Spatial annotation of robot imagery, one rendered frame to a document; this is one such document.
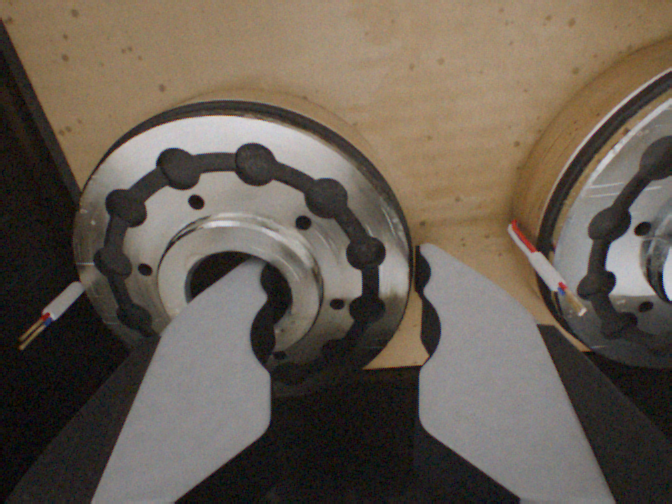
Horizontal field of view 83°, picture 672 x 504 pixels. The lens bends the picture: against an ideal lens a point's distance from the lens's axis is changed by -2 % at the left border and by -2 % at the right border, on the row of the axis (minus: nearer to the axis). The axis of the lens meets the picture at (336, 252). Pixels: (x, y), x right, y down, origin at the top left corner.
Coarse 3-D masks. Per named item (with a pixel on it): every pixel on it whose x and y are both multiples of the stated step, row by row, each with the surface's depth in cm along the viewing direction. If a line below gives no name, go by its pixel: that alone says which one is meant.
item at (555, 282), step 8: (512, 224) 13; (512, 232) 13; (520, 232) 12; (520, 240) 12; (528, 248) 12; (528, 256) 11; (536, 256) 11; (536, 264) 11; (544, 264) 11; (544, 272) 11; (552, 272) 10; (544, 280) 10; (552, 280) 10; (560, 280) 10; (552, 288) 10; (560, 288) 10; (568, 288) 10; (568, 296) 10; (576, 304) 9
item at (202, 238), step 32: (192, 224) 11; (224, 224) 10; (256, 224) 10; (192, 256) 11; (256, 256) 11; (288, 256) 11; (160, 288) 11; (192, 288) 12; (288, 288) 11; (320, 288) 11; (288, 320) 12
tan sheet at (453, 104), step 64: (0, 0) 11; (64, 0) 11; (128, 0) 11; (192, 0) 11; (256, 0) 11; (320, 0) 11; (384, 0) 11; (448, 0) 11; (512, 0) 11; (576, 0) 11; (640, 0) 10; (64, 64) 12; (128, 64) 12; (192, 64) 12; (256, 64) 12; (320, 64) 11; (384, 64) 11; (448, 64) 11; (512, 64) 11; (576, 64) 11; (64, 128) 13; (128, 128) 13; (384, 128) 12; (448, 128) 12; (512, 128) 12; (448, 192) 13; (512, 192) 13; (512, 256) 15
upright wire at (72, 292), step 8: (80, 280) 12; (72, 288) 12; (80, 288) 12; (64, 296) 12; (72, 296) 12; (56, 304) 11; (64, 304) 11; (48, 312) 11; (56, 312) 11; (40, 320) 11; (48, 320) 11; (32, 328) 10; (40, 328) 11; (24, 336) 10; (32, 336) 10; (24, 344) 10
